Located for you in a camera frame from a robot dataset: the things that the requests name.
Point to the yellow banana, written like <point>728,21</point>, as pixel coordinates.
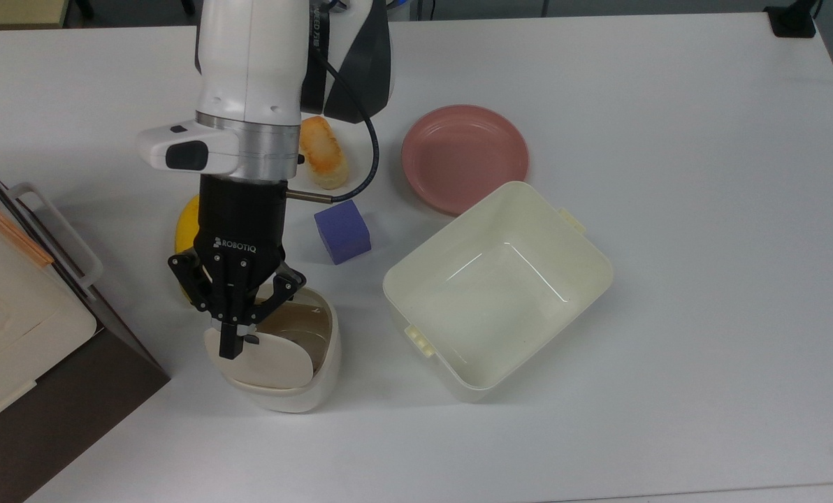
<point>184,234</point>

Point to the cream plastic bin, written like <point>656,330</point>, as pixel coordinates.
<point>500,293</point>

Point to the beige trash can lid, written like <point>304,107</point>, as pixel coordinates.
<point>277,363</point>

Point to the small beige trash can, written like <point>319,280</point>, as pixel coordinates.
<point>319,381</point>

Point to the pink plate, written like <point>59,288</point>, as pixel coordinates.
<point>464,159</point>

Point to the purple cube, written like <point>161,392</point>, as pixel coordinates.
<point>343,232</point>

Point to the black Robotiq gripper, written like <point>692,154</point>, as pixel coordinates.
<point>242,223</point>

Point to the dark brown drawer box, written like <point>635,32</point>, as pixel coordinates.
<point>74,405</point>

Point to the toasted bread loaf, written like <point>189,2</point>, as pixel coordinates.
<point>326,161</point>

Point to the yellowish wooden desk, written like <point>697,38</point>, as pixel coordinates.
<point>11,10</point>

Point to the black table clamp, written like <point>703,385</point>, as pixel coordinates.
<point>792,21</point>

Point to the orange tape strip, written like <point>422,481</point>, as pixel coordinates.
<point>17,236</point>

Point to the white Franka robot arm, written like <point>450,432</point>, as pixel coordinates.
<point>249,63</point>

